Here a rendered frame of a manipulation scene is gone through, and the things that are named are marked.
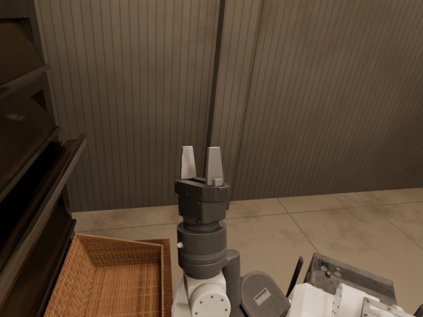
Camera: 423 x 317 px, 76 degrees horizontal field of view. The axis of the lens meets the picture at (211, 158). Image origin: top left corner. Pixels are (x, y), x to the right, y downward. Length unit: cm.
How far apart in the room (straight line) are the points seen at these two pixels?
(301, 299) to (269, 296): 8
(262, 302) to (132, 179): 243
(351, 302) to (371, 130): 335
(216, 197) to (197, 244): 9
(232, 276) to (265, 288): 18
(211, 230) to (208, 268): 6
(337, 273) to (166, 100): 216
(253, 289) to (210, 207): 30
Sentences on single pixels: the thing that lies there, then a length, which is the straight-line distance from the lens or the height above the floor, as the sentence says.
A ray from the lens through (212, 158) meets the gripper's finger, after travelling 43.
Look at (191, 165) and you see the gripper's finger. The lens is 51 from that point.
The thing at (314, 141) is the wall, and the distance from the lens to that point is 342.
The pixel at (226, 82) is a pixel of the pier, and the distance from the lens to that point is 252.
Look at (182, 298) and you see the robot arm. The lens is 59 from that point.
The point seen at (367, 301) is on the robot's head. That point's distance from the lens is 62.
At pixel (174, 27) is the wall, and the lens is 254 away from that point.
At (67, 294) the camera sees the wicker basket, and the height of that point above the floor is 76.
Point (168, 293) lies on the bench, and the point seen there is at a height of 58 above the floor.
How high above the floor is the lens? 195
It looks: 27 degrees down
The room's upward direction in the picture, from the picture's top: 6 degrees clockwise
